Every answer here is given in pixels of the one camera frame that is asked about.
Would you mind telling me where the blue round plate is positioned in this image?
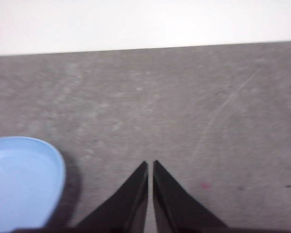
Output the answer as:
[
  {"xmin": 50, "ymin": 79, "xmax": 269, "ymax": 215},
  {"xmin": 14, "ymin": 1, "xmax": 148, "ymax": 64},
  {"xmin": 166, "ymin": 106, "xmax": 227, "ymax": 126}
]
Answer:
[{"xmin": 0, "ymin": 136, "xmax": 66, "ymax": 230}]

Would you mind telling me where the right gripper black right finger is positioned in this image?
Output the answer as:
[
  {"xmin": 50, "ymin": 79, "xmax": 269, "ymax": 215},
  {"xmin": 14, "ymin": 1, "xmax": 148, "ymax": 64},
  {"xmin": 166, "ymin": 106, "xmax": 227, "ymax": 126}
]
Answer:
[{"xmin": 152, "ymin": 159, "xmax": 233, "ymax": 233}]

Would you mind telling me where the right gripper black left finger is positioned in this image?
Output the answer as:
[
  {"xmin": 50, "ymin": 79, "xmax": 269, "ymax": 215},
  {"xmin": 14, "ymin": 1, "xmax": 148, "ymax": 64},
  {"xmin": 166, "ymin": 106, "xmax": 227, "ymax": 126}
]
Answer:
[{"xmin": 72, "ymin": 161, "xmax": 149, "ymax": 233}]

